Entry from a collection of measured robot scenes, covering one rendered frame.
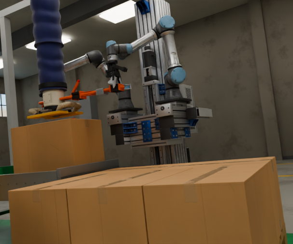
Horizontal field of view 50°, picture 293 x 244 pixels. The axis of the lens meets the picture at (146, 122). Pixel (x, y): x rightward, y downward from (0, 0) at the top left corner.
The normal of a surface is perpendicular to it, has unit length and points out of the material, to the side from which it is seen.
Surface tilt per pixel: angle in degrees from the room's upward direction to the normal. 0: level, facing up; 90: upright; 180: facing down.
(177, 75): 98
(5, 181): 90
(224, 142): 90
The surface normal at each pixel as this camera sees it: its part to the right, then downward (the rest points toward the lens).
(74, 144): 0.90, -0.13
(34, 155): -0.42, -0.02
